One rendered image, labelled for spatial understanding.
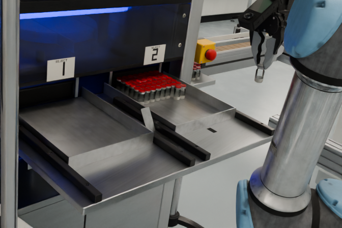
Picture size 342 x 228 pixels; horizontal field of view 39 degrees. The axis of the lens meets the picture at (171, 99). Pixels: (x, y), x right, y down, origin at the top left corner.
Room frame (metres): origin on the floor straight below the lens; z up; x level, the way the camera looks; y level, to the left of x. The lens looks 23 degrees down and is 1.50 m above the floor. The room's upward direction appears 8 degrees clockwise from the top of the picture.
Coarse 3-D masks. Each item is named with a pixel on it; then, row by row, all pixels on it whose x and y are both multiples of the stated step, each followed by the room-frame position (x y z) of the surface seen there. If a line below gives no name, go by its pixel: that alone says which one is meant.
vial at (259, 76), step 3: (258, 69) 1.19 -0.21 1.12; (261, 69) 1.19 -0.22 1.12; (255, 72) 1.20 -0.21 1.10; (258, 72) 1.19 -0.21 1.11; (261, 72) 1.18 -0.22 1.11; (264, 72) 1.19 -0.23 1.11; (255, 75) 1.19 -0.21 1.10; (258, 75) 1.19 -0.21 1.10; (261, 75) 1.19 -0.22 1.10; (255, 78) 1.19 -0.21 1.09; (258, 78) 1.19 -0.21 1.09; (261, 78) 1.19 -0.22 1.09; (255, 81) 1.19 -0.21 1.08; (258, 81) 1.19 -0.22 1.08; (261, 81) 1.19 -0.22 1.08
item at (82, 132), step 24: (96, 96) 1.33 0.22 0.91; (24, 120) 1.11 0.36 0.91; (48, 120) 1.19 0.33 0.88; (72, 120) 1.21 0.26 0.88; (96, 120) 1.24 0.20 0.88; (120, 120) 1.24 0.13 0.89; (48, 144) 1.03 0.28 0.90; (72, 144) 1.08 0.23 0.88; (96, 144) 1.10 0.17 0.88; (120, 144) 1.07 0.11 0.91; (144, 144) 1.13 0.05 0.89
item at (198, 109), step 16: (112, 96) 1.41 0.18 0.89; (128, 96) 1.36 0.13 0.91; (192, 96) 1.52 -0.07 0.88; (208, 96) 1.47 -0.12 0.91; (160, 112) 1.35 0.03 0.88; (176, 112) 1.37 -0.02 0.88; (192, 112) 1.38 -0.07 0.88; (208, 112) 1.40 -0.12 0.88; (224, 112) 1.36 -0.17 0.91; (176, 128) 1.21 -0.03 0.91; (192, 128) 1.26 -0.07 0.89
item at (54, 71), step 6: (54, 60) 1.22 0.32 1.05; (60, 60) 1.23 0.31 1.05; (66, 60) 1.25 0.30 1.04; (72, 60) 1.26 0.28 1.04; (48, 66) 1.21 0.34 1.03; (54, 66) 1.22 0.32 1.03; (60, 66) 1.23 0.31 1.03; (66, 66) 1.25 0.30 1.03; (72, 66) 1.26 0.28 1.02; (48, 72) 1.21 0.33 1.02; (54, 72) 1.22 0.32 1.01; (60, 72) 1.24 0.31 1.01; (66, 72) 1.25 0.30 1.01; (72, 72) 1.26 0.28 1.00; (48, 78) 1.21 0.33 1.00; (54, 78) 1.22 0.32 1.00; (60, 78) 1.24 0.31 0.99
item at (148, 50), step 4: (164, 44) 1.51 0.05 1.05; (148, 48) 1.46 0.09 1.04; (152, 48) 1.47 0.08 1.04; (160, 48) 1.50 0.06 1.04; (164, 48) 1.51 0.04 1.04; (148, 52) 1.46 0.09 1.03; (152, 52) 1.47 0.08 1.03; (160, 52) 1.50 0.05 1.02; (164, 52) 1.51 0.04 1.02; (148, 56) 1.46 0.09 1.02; (156, 56) 1.49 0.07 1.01; (160, 56) 1.50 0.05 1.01; (144, 60) 1.45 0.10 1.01; (148, 60) 1.46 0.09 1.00; (156, 60) 1.49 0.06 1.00; (160, 60) 1.50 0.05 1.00; (144, 64) 1.45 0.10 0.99
